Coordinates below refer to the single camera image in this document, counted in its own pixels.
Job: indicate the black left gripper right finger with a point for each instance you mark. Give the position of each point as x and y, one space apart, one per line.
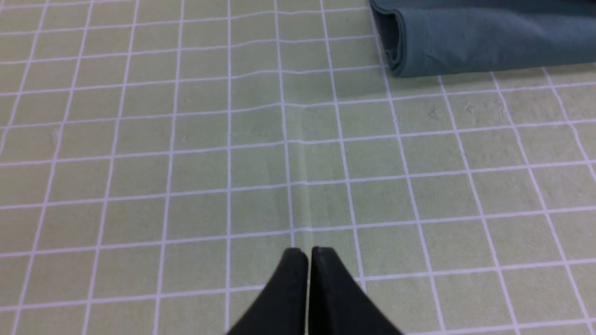
337 304

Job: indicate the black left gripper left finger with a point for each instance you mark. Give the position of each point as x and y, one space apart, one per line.
280 308

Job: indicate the green long-sleeve top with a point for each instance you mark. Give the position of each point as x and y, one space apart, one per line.
440 37

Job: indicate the green checkered tablecloth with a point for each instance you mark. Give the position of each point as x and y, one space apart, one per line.
157 157

